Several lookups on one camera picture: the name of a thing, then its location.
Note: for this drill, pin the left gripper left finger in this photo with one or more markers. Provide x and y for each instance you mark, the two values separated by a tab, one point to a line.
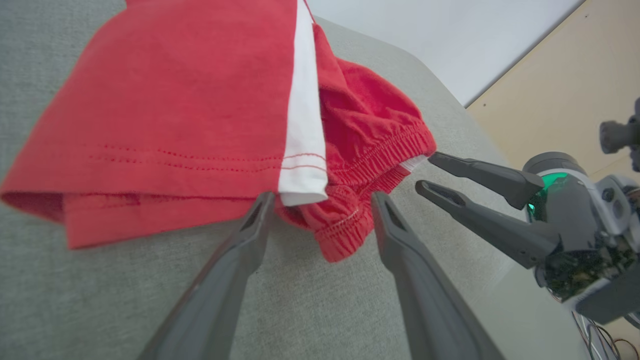
200	320

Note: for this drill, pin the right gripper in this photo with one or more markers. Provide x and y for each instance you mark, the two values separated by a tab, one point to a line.
570	210

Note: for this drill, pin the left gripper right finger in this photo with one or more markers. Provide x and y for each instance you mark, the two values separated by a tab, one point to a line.
435	320

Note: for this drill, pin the red shorts white stripe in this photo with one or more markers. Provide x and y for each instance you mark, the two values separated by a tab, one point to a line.
175	100

